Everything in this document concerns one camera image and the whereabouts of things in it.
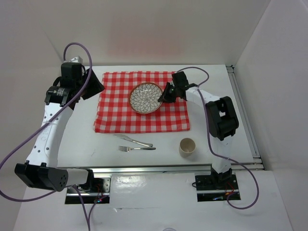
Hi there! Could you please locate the patterned ceramic plate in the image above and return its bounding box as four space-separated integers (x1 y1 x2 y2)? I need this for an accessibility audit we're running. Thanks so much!
128 82 163 114

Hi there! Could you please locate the red white checkered cloth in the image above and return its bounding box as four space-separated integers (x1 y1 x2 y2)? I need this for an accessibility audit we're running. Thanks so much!
94 71 190 133

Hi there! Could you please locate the beige paper cup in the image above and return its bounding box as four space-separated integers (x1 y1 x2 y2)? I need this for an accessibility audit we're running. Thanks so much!
179 138 196 158

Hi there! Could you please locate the silver fork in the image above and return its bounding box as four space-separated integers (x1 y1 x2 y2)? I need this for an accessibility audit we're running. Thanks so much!
118 146 156 152

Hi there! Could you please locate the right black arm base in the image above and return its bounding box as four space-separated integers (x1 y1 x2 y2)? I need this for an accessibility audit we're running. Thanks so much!
192 171 241 202

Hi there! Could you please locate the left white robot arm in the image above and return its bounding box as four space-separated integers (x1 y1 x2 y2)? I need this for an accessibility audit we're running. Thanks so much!
14 62 104 192

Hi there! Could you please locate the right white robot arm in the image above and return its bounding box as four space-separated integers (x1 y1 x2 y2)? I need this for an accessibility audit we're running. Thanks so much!
158 71 239 189

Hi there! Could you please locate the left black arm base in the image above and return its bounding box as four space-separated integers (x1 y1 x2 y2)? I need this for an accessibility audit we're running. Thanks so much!
64 177 111 205

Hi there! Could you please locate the silver table knife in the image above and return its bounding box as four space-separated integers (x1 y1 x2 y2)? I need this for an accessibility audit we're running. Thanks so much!
113 134 153 147

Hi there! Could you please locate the aluminium rail right side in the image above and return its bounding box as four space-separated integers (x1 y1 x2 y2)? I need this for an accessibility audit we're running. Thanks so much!
226 65 263 165

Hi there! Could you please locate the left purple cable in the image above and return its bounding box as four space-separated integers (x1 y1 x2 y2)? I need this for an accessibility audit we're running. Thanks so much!
0 42 108 231

